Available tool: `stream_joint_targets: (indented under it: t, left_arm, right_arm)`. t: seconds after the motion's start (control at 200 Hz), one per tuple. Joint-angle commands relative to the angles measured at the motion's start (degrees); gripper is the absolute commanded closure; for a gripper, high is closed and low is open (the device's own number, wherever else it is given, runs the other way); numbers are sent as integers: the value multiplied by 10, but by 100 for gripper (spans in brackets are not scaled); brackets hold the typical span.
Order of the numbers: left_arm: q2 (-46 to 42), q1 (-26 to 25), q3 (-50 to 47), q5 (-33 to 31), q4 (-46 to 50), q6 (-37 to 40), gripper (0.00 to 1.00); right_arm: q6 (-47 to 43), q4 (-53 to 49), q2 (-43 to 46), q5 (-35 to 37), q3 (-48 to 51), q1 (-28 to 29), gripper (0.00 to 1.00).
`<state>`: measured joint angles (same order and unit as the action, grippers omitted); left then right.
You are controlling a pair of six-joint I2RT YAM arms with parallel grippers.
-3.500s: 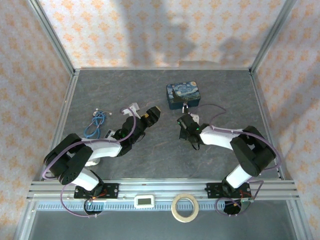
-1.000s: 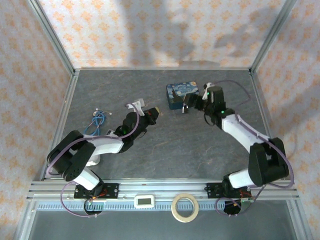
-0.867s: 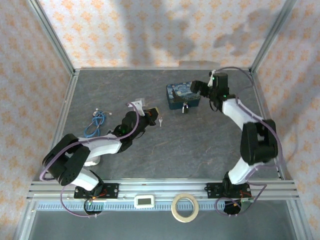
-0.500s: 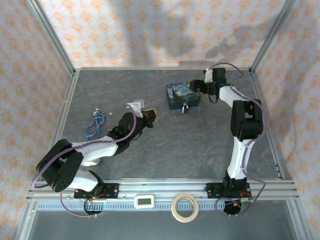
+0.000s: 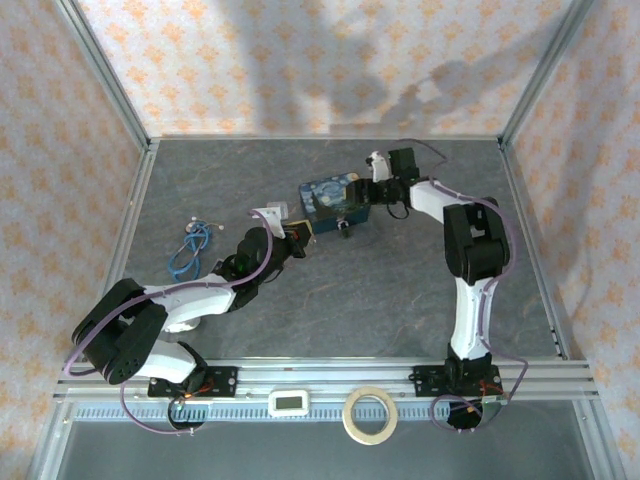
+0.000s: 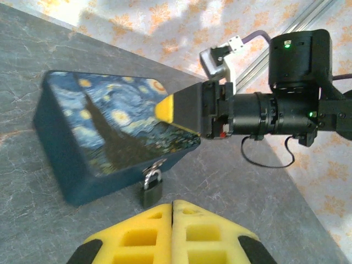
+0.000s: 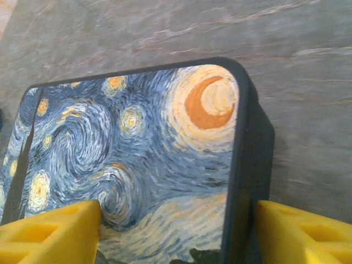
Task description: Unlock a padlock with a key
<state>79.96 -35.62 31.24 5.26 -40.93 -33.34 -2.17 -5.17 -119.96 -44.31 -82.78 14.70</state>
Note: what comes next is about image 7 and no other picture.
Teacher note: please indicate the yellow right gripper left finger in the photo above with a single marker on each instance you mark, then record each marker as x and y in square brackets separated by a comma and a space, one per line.
[49, 236]

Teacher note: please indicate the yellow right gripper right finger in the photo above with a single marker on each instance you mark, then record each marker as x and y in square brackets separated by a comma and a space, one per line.
[308, 242]

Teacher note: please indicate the Starry Night print box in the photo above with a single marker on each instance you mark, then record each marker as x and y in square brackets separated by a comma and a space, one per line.
[137, 137]

